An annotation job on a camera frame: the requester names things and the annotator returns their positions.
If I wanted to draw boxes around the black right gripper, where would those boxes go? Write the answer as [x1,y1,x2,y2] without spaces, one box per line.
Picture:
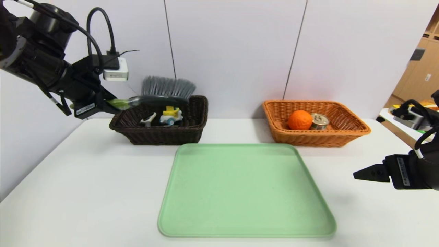
[353,149,439,191]

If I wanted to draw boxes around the small tin can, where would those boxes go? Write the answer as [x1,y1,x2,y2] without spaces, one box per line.
[310,113,330,130]

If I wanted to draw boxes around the orange fruit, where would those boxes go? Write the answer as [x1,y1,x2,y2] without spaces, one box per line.
[287,110,313,130]

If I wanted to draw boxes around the yellow duck toy car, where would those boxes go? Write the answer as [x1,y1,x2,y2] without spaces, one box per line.
[159,106,183,126]

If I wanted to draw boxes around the grey brush with green handle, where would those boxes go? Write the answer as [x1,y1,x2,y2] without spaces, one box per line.
[107,76,197,110]

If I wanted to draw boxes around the white peeler with grey handle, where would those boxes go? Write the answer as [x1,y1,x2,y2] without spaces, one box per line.
[140,112,157,128]

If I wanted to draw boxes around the orange wicker basket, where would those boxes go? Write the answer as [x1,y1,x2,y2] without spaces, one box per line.
[262,100,371,148]

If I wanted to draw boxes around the dark brown wicker basket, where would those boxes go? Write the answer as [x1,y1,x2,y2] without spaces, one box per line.
[109,95,209,145]

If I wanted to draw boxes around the white side table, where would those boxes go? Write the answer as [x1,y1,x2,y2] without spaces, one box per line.
[378,108,439,148]

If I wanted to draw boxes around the wooden cabinet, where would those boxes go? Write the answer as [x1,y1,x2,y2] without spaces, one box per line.
[382,2,439,110]

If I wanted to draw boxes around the green plastic tray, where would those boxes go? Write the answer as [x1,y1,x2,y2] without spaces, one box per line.
[158,143,336,238]

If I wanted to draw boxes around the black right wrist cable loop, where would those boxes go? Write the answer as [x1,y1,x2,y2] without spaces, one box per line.
[413,127,439,159]

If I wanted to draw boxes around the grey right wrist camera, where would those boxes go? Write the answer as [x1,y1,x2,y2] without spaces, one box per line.
[393,99,439,131]

